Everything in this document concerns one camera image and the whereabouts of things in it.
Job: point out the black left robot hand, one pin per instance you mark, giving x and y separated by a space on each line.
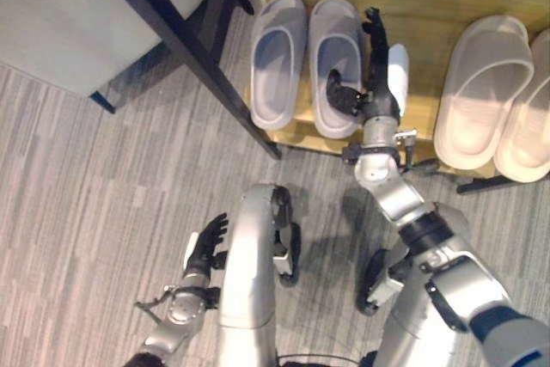
205 243

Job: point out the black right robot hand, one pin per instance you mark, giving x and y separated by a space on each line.
380 44

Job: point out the grey slipper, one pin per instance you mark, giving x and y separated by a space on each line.
336 68
278 62

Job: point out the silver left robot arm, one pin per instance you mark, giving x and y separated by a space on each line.
178 311

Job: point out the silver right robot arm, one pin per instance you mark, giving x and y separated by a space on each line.
423 229

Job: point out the wooden shoe rack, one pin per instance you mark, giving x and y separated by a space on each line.
429 10

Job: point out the silver left robot leg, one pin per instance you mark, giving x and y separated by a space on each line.
253 264

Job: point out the silver robot leg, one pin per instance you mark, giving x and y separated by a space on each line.
404 298
253 264

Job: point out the beige slipper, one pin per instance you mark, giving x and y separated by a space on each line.
481 92
526 118

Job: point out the silver right robot leg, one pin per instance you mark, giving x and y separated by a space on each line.
404 298

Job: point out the grey chair with black legs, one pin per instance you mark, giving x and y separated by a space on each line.
107 19

